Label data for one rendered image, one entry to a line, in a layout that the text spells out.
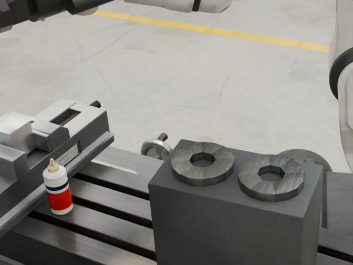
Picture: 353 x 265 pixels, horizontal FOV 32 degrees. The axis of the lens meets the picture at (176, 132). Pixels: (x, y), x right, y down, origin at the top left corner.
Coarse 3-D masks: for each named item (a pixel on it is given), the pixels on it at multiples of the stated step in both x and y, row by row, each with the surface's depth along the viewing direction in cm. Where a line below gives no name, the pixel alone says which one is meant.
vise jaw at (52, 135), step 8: (16, 112) 119; (32, 120) 116; (40, 120) 116; (32, 128) 114; (40, 128) 114; (48, 128) 113; (56, 128) 113; (64, 128) 115; (40, 136) 112; (48, 136) 112; (56, 136) 114; (64, 136) 116; (40, 144) 113; (48, 144) 112; (56, 144) 114
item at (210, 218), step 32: (192, 160) 88; (224, 160) 86; (256, 160) 86; (288, 160) 85; (160, 192) 85; (192, 192) 83; (224, 192) 82; (256, 192) 80; (288, 192) 79; (320, 192) 87; (160, 224) 88; (192, 224) 86; (224, 224) 83; (256, 224) 81; (288, 224) 78; (160, 256) 92; (192, 256) 89; (224, 256) 86; (256, 256) 84; (288, 256) 81
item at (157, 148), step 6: (162, 132) 175; (162, 138) 173; (144, 144) 173; (150, 144) 172; (156, 144) 171; (162, 144) 170; (144, 150) 175; (150, 150) 174; (156, 150) 173; (162, 150) 172; (168, 150) 170; (150, 156) 176; (156, 156) 173; (162, 156) 173
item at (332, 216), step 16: (304, 160) 161; (336, 176) 168; (352, 176) 167; (336, 192) 162; (352, 192) 161; (336, 208) 157; (352, 208) 156; (320, 224) 149; (336, 224) 152; (352, 224) 151
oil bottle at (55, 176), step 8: (48, 168) 105; (56, 168) 105; (64, 168) 107; (48, 176) 105; (56, 176) 105; (64, 176) 106; (48, 184) 106; (56, 184) 106; (64, 184) 107; (48, 192) 107; (56, 192) 107; (64, 192) 107; (56, 200) 107; (64, 200) 108; (56, 208) 109; (64, 208) 109
